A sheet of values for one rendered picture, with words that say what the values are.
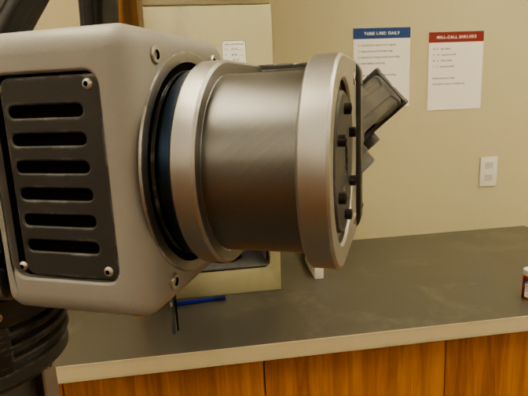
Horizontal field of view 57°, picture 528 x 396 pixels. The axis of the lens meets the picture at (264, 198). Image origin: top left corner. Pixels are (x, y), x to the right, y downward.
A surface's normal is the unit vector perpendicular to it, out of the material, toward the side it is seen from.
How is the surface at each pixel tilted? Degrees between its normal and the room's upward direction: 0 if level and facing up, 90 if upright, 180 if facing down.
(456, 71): 90
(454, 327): 90
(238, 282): 90
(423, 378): 90
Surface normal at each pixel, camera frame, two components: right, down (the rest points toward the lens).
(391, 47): 0.14, 0.20
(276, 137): -0.27, -0.16
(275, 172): -0.28, 0.12
